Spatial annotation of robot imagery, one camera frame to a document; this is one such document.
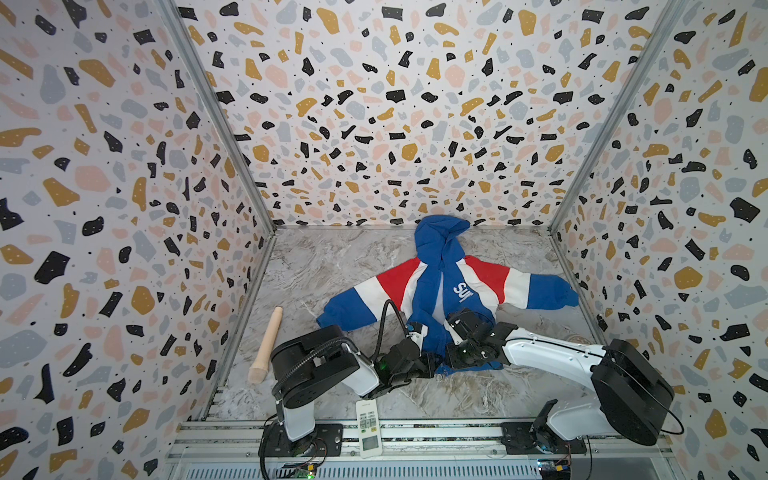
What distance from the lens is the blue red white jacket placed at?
37.9 inches

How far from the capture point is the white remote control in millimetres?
730

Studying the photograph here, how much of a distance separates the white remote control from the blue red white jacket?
0.79 feet
